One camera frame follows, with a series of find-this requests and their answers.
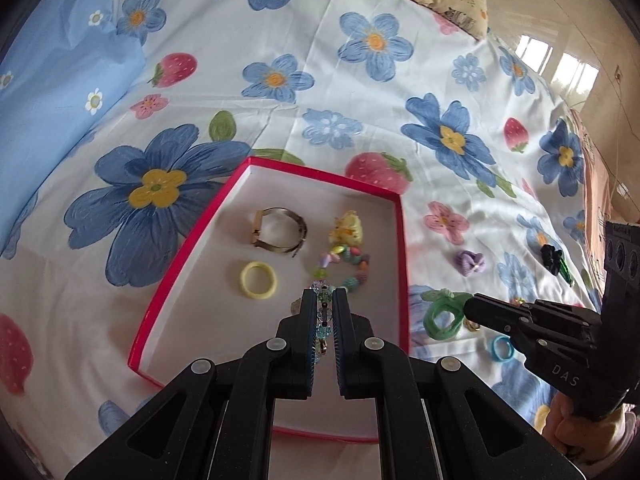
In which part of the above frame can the pink cloth at edge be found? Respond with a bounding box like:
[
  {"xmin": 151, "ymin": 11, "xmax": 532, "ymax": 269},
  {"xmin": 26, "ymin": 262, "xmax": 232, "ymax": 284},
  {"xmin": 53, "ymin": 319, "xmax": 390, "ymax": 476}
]
[{"xmin": 570, "ymin": 108, "xmax": 614, "ymax": 289}]

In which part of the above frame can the red jewelry box tray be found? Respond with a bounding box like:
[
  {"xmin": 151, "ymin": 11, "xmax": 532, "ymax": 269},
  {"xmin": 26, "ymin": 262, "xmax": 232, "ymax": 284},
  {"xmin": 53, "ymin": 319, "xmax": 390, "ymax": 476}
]
[{"xmin": 127, "ymin": 155, "xmax": 411, "ymax": 443}]

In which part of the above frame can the floral white bed sheet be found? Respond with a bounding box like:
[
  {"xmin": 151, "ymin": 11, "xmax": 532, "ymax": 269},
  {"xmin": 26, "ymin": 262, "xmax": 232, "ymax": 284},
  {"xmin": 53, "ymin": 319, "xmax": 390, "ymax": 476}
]
[{"xmin": 1, "ymin": 0, "xmax": 599, "ymax": 479}]

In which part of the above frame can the yellow hair tie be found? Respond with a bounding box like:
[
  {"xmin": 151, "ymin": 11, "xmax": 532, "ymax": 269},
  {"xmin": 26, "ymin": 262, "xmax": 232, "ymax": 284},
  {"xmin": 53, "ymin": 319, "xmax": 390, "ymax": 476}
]
[{"xmin": 240, "ymin": 260, "xmax": 279, "ymax": 302}]

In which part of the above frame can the gold wrist watch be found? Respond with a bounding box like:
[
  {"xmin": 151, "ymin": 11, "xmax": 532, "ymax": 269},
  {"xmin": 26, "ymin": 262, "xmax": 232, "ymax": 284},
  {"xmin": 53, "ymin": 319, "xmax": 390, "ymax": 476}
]
[{"xmin": 252, "ymin": 207, "xmax": 308, "ymax": 258}]

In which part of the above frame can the light blue pillow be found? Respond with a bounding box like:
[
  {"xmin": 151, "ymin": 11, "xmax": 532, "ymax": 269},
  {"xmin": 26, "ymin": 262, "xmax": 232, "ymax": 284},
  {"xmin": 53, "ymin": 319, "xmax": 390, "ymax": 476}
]
[{"xmin": 1, "ymin": 0, "xmax": 145, "ymax": 259}]

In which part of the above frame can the right hand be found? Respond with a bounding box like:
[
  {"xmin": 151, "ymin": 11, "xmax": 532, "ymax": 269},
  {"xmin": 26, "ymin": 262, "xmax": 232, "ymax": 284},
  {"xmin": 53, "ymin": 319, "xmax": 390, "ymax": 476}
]
[{"xmin": 542, "ymin": 392, "xmax": 626, "ymax": 460}]

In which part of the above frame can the yellow claw hair clip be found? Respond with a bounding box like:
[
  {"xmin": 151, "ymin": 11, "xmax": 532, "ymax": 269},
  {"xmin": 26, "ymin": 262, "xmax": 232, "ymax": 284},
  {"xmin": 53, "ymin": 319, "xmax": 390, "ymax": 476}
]
[{"xmin": 329, "ymin": 210, "xmax": 363, "ymax": 247}]

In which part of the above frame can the green hair clip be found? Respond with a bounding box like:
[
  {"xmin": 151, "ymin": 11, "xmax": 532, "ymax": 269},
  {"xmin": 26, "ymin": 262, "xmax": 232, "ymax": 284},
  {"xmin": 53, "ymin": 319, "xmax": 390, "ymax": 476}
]
[{"xmin": 555, "ymin": 250, "xmax": 574, "ymax": 286}]

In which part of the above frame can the blue hair tie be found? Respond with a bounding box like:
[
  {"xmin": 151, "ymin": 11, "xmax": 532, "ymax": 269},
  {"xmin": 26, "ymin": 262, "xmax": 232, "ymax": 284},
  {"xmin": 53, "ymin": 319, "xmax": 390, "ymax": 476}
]
[{"xmin": 487, "ymin": 334, "xmax": 516, "ymax": 364}]

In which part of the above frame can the colourful bead bracelet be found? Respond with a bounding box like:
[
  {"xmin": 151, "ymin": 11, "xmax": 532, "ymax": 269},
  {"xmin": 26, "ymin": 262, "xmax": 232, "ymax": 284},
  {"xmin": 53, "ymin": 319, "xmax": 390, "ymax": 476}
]
[{"xmin": 312, "ymin": 242, "xmax": 372, "ymax": 294}]

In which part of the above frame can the green bow hair tie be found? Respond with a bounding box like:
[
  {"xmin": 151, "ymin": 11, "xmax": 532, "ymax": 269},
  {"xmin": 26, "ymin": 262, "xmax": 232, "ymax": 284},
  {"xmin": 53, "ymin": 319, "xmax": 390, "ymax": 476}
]
[{"xmin": 418, "ymin": 287, "xmax": 474, "ymax": 339}]

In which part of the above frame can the purple bow hair clip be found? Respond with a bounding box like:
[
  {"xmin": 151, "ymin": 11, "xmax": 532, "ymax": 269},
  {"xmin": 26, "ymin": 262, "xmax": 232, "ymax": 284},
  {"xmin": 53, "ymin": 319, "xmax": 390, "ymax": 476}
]
[{"xmin": 454, "ymin": 249, "xmax": 486, "ymax": 278}]

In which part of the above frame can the black scrunchie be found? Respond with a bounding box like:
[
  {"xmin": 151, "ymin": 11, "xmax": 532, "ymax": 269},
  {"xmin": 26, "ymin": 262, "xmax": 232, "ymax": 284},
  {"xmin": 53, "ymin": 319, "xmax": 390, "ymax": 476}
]
[{"xmin": 540, "ymin": 244, "xmax": 564, "ymax": 276}]

